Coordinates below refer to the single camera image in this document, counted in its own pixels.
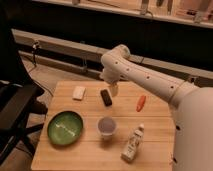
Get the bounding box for black eraser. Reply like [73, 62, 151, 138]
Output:
[100, 89, 112, 106]

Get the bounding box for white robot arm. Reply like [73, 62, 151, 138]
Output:
[101, 44, 213, 171]

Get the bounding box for black office chair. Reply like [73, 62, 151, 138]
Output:
[0, 7, 48, 166]

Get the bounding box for white bottle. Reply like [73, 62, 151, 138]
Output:
[121, 124, 144, 162]

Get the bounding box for orange carrot toy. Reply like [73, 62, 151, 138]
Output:
[136, 96, 146, 112]

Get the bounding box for green plate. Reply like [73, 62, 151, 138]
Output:
[47, 111, 84, 146]

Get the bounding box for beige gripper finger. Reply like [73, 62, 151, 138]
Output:
[109, 84, 118, 97]

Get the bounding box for wooden table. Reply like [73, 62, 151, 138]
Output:
[31, 81, 174, 171]

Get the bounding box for white sponge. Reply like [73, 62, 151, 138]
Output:
[72, 86, 86, 100]

